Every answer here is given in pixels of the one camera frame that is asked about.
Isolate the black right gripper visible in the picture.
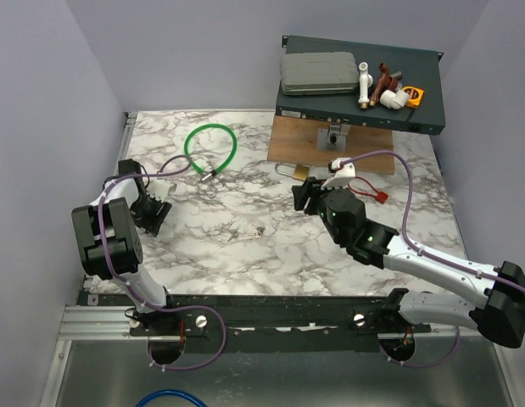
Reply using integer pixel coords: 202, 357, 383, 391
292, 176, 344, 245

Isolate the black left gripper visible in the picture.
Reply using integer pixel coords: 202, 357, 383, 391
131, 191, 171, 236

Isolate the brass padlock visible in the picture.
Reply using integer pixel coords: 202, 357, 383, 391
274, 163, 310, 182

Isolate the green cable lock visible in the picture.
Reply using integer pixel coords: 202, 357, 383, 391
183, 123, 238, 182

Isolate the white elbow pipe fitting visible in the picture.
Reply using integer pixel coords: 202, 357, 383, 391
379, 89, 410, 110

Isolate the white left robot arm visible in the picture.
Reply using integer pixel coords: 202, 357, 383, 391
71, 159, 179, 335

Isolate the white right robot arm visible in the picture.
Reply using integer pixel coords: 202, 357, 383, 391
292, 177, 525, 348

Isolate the small key pair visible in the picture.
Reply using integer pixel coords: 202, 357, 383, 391
249, 225, 265, 238

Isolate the red plastic seal tag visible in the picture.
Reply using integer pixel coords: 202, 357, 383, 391
348, 176, 388, 204

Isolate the wooden board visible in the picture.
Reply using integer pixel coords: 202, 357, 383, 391
267, 115, 394, 167

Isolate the white pipe fitting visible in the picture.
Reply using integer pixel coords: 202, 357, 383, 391
358, 62, 373, 109

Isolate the brown pipe fitting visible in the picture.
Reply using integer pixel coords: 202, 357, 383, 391
369, 62, 394, 107

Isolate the yellow tape measure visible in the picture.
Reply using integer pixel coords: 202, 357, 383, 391
402, 86, 425, 109

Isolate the grey plastic case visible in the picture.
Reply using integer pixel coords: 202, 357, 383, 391
280, 52, 360, 96

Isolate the dark grey pipe fitting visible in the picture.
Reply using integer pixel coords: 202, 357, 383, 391
388, 71, 403, 92

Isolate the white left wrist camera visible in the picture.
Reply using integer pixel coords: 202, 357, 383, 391
147, 179, 176, 201

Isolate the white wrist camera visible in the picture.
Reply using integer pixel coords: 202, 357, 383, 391
321, 158, 356, 190
147, 179, 176, 201

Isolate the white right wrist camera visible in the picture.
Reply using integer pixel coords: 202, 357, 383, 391
321, 158, 356, 190

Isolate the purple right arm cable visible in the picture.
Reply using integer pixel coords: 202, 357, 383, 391
350, 148, 525, 370

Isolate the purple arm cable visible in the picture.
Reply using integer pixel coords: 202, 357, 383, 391
350, 148, 525, 370
98, 154, 227, 374

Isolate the grey metal bracket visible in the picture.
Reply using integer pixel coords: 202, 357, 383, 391
317, 124, 350, 152

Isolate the aluminium side rail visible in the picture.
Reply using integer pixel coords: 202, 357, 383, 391
83, 111, 138, 295

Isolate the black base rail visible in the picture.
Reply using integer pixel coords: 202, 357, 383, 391
80, 289, 430, 355

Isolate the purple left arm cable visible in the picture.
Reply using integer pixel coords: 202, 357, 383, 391
98, 154, 227, 374

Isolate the dark teal network switch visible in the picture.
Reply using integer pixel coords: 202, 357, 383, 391
276, 36, 446, 136

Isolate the blue cable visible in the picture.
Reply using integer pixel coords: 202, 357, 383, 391
135, 388, 209, 407

